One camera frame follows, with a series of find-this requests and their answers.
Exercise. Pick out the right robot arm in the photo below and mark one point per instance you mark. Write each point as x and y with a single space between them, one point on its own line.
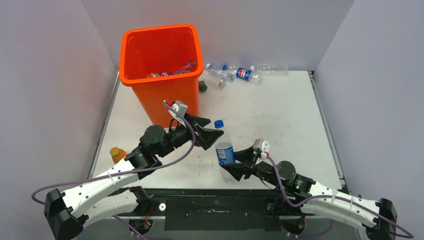
375 219

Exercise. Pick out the clear crushed bottle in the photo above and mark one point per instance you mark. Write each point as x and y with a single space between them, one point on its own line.
215 77

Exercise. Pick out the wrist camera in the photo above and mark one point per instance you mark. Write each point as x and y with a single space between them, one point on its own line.
178 111
261 148

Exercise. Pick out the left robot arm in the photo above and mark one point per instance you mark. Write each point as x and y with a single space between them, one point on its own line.
69 211

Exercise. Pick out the pepsi bottle front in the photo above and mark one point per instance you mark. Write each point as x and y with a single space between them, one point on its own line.
157 74

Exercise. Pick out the blue cap pepsi bottle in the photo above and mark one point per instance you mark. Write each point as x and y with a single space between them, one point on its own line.
224 149

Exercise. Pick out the clear empty bottle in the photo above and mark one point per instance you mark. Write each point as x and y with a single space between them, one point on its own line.
274 69

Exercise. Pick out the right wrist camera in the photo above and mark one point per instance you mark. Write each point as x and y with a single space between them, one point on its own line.
261 148

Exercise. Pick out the green cap brown bottle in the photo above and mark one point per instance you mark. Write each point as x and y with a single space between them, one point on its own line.
202 87

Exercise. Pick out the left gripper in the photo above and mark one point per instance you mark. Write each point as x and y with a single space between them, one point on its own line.
205 137

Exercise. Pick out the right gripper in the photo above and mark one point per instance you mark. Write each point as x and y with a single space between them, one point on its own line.
238 169

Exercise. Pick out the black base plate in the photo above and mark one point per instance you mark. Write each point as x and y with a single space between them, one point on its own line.
222 210

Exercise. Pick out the small orange juice bottle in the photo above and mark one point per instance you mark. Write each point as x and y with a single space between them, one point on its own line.
117 154

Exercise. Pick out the pepsi bottle back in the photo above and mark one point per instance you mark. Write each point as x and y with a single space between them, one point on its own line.
248 75

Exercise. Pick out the orange plastic bin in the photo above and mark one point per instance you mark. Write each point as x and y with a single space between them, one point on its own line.
161 49

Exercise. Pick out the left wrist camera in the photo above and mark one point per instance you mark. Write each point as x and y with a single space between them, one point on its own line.
178 111

